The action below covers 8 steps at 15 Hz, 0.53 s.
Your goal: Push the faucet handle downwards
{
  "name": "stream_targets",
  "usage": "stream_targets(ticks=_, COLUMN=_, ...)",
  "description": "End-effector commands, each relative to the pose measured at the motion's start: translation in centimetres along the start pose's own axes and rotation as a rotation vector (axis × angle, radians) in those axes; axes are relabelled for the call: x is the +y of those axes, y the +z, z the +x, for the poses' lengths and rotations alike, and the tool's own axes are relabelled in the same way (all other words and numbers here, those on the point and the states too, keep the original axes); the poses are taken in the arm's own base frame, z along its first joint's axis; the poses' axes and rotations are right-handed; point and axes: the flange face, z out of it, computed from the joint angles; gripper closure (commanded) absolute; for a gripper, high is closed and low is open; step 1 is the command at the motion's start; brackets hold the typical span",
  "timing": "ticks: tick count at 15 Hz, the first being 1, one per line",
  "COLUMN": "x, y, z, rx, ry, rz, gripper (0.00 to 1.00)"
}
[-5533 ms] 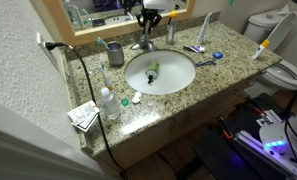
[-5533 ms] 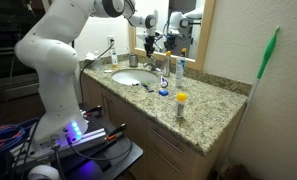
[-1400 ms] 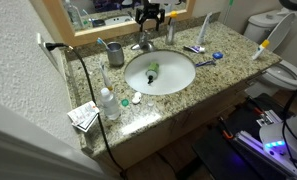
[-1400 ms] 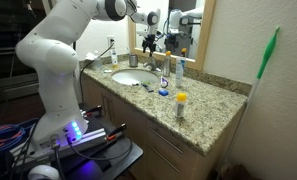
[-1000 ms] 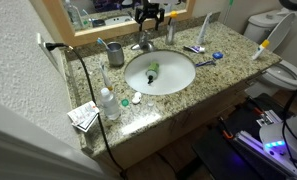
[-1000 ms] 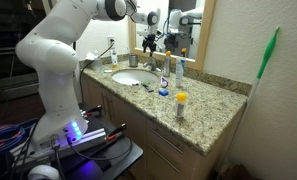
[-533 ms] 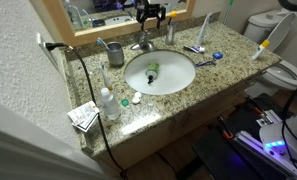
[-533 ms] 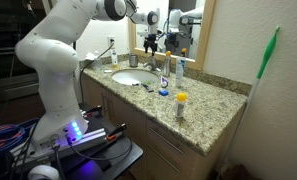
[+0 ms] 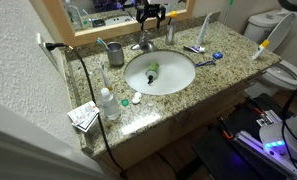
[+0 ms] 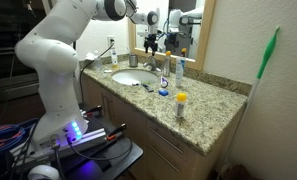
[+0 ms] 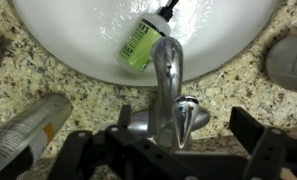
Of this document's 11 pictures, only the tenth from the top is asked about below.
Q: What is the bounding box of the blue coiled cable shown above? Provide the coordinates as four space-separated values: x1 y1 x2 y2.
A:
0 117 40 148

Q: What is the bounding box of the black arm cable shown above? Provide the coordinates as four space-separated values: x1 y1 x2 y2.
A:
125 0 138 20

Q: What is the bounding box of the black robot cart platform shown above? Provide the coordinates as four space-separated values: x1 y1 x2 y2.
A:
7 103 145 180

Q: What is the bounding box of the black orange clamp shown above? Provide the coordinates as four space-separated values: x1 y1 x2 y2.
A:
80 104 103 118
105 122 128 142

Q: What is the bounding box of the tall white standing tube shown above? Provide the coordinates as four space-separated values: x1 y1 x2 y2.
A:
174 56 187 89

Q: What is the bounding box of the silver spray can yellow cap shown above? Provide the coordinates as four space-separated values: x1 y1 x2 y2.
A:
162 50 173 78

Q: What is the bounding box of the green bottle with black pump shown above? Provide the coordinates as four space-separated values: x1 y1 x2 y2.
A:
131 80 153 87

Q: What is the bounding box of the aluminium mounting rail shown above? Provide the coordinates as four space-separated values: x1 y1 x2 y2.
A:
10 127 108 168

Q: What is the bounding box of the wood framed wall mirror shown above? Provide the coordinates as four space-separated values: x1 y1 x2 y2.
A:
127 0 217 71

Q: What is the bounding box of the black power cable with plug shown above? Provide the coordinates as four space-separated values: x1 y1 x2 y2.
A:
79 38 116 102

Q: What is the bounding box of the black base cable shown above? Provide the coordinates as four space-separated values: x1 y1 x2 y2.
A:
65 134 134 162
49 134 68 180

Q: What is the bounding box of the white round object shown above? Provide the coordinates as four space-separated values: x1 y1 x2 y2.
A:
27 164 61 180

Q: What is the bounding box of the white wall outlet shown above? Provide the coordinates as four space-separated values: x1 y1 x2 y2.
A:
106 35 116 49

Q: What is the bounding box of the white oval sink basin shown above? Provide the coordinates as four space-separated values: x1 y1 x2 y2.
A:
111 68 160 87

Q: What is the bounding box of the wooden vanity cabinet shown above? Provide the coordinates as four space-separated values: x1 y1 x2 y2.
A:
80 73 246 180

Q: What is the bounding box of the metal drawer pull handle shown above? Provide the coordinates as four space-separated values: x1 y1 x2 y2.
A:
148 126 186 155

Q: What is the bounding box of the orange coiled cable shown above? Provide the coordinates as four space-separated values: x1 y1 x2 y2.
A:
0 125 26 156

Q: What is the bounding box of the grey metal cup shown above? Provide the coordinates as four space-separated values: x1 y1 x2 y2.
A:
128 53 139 69

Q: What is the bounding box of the white bottle with yellow cap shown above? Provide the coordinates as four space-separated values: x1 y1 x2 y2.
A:
174 92 188 119

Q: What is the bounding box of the cabinet door pull handle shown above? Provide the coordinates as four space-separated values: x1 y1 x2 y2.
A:
100 92 109 116

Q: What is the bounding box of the blue floss container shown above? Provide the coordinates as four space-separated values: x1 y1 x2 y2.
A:
157 88 170 98

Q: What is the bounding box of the clear plastic bottle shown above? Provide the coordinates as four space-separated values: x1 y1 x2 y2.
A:
93 50 104 72

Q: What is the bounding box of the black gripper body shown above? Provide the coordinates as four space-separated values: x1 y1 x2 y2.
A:
145 32 159 45

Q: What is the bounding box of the green white mop handle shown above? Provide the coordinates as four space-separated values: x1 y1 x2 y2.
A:
217 25 282 175

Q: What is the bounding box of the chrome faucet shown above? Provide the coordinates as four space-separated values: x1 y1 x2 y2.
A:
142 61 163 73

